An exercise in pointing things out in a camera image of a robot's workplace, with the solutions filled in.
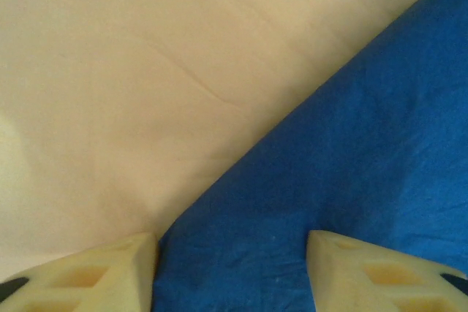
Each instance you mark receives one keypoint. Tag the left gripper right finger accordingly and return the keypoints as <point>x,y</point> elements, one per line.
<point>384,282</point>

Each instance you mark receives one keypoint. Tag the blue napkin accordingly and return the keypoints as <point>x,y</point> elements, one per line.
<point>329,144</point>

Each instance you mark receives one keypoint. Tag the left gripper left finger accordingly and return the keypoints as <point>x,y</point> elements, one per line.
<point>73,282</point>

